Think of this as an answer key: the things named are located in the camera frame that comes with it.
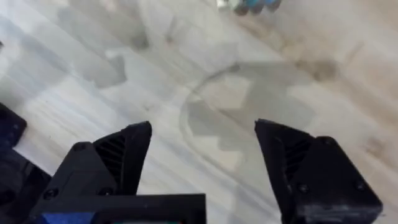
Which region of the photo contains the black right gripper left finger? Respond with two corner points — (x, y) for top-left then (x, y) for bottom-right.
(36, 121), (153, 202)

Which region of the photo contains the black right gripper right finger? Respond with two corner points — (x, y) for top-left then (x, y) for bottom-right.
(254, 118), (384, 224)

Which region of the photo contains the blue and silver tool heap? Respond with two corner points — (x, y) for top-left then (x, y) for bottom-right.
(216, 0), (282, 16)

